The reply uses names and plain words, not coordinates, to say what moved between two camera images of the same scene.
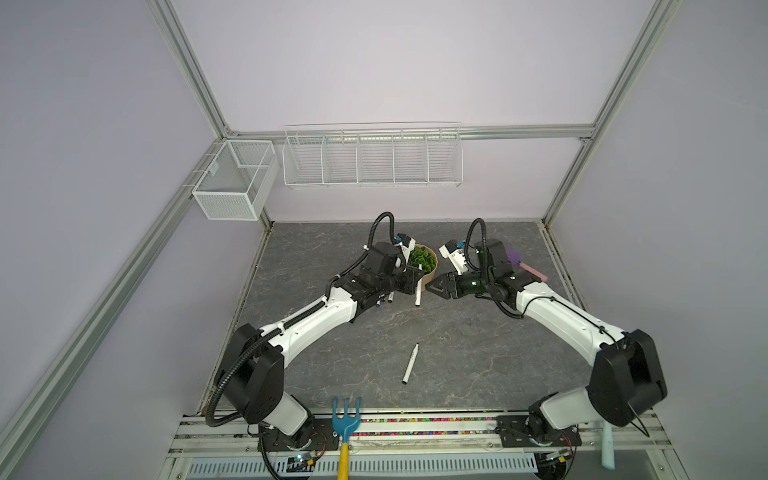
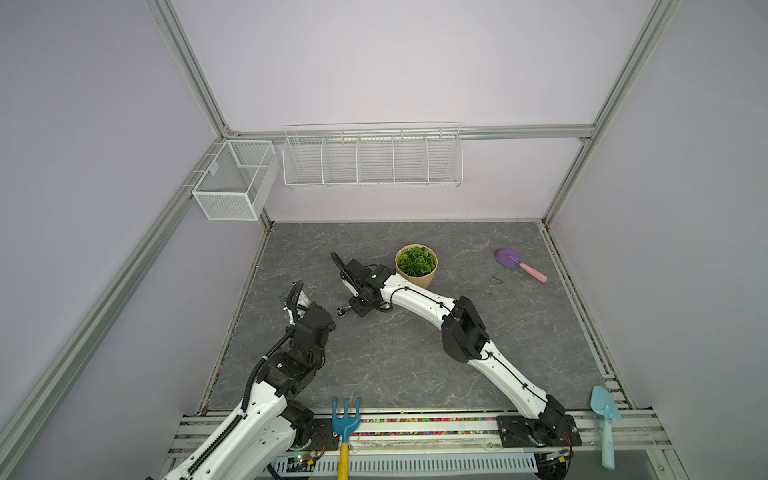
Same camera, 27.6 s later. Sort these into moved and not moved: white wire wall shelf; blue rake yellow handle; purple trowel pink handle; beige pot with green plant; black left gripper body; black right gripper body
Moved: black left gripper body; black right gripper body
Not moved: white wire wall shelf; blue rake yellow handle; purple trowel pink handle; beige pot with green plant
